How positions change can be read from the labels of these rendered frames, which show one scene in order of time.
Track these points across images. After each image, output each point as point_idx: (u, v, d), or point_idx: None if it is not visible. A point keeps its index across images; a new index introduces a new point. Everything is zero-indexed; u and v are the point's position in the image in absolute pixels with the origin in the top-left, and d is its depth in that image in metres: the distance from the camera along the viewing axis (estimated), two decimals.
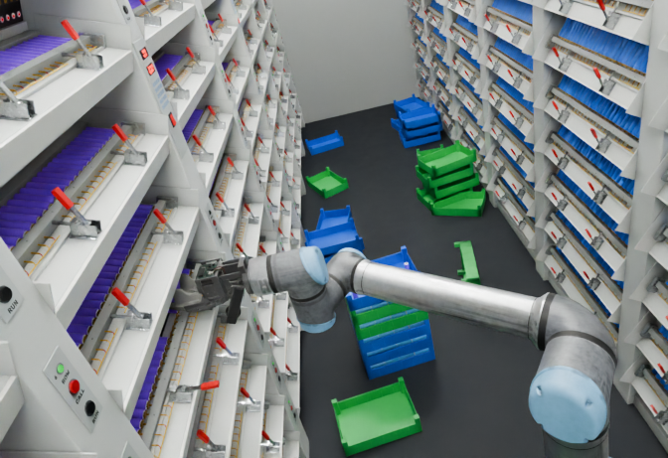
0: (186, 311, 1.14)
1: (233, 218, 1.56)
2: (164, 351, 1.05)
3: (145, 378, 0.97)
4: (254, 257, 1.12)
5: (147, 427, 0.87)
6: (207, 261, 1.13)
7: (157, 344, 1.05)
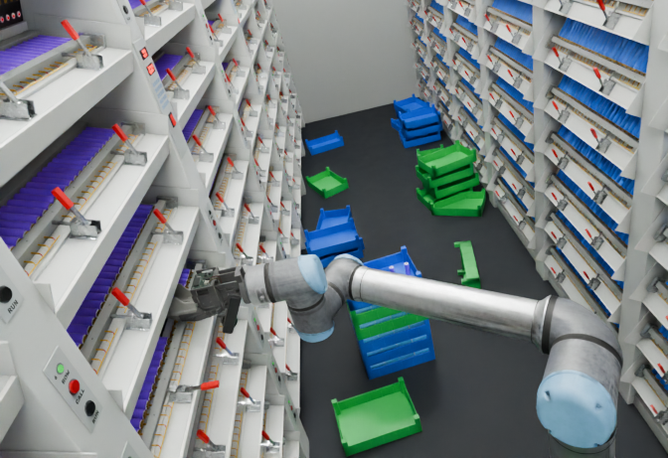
0: None
1: (233, 218, 1.56)
2: (164, 351, 1.05)
3: (145, 378, 0.97)
4: (251, 266, 1.09)
5: (147, 427, 0.87)
6: (203, 270, 1.10)
7: (157, 344, 1.05)
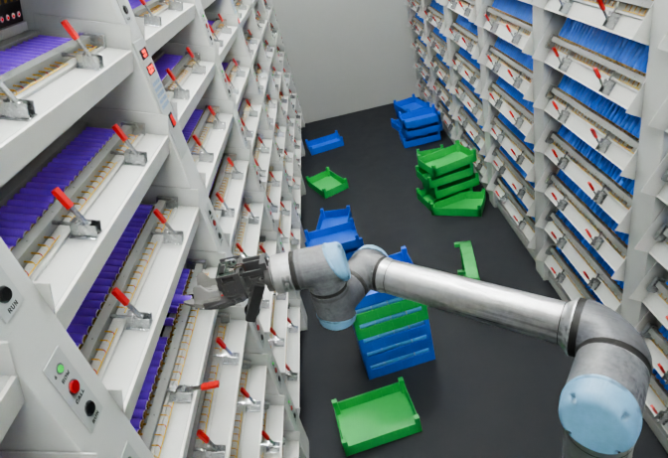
0: (186, 311, 1.14)
1: (233, 218, 1.56)
2: (164, 351, 1.05)
3: (145, 378, 0.97)
4: (275, 254, 1.09)
5: (147, 427, 0.87)
6: (226, 258, 1.11)
7: (157, 344, 1.05)
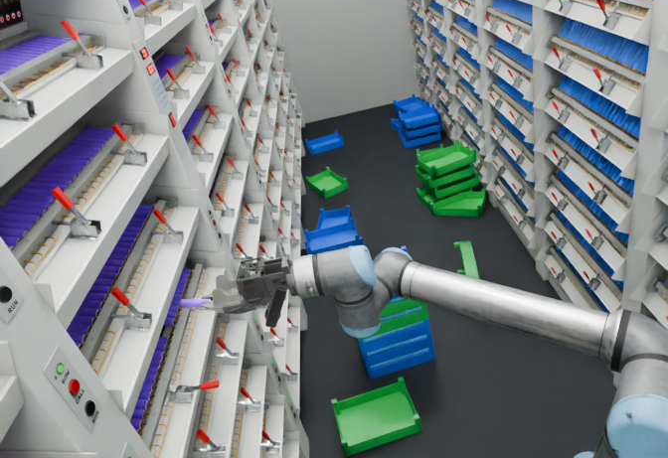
0: (186, 311, 1.14)
1: (233, 218, 1.56)
2: (164, 351, 1.05)
3: (145, 378, 0.97)
4: (298, 256, 1.04)
5: (147, 427, 0.87)
6: (247, 260, 1.06)
7: (157, 344, 1.05)
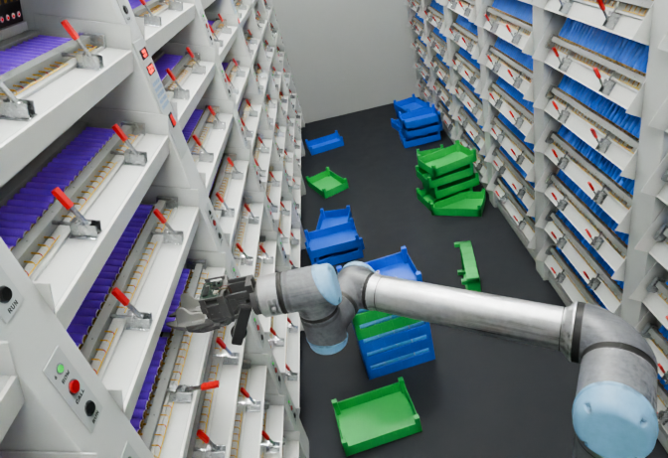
0: None
1: (233, 218, 1.56)
2: (164, 351, 1.05)
3: (145, 378, 0.97)
4: (262, 275, 1.04)
5: (147, 427, 0.87)
6: (211, 279, 1.05)
7: (157, 344, 1.05)
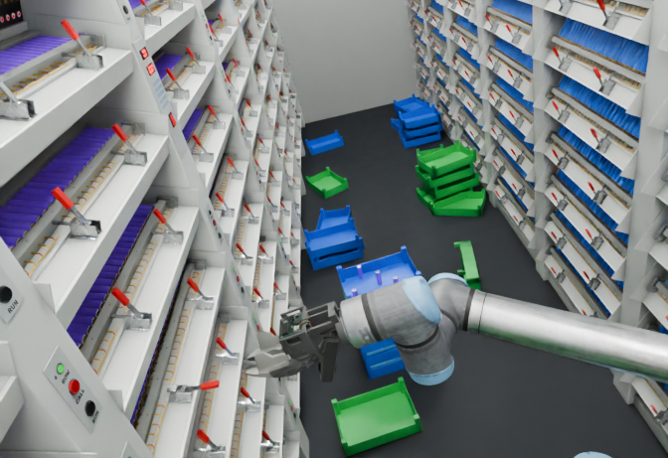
0: (178, 310, 1.14)
1: (233, 218, 1.56)
2: (156, 351, 1.05)
3: None
4: (346, 300, 0.90)
5: (140, 427, 0.87)
6: (287, 313, 0.92)
7: None
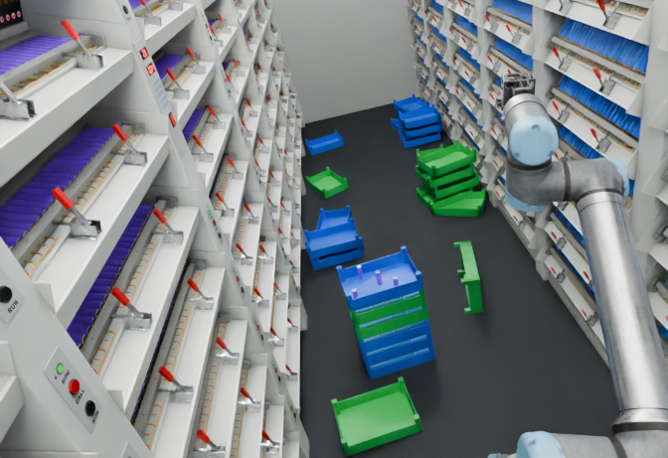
0: (177, 310, 1.14)
1: (233, 218, 1.56)
2: (156, 351, 1.05)
3: None
4: (534, 96, 1.07)
5: (136, 427, 0.87)
6: (532, 74, 1.15)
7: None
